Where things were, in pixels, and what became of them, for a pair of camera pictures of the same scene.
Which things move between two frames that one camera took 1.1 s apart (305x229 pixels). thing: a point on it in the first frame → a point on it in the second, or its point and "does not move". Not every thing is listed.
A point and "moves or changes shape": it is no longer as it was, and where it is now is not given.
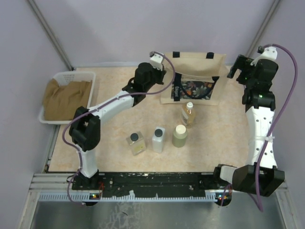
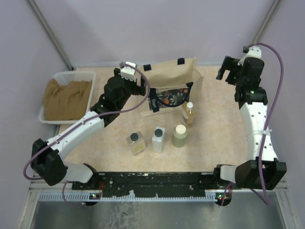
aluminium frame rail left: (48, 29) does not move
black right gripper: (242, 63) → (228, 64)
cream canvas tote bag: (197, 78) moves or changes shape
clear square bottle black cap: (136, 140) does not move
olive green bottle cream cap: (179, 136) does not move
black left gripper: (161, 74) → (137, 89)
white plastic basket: (66, 77) does not move
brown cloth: (61, 103) does not move
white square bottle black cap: (158, 140) does not move
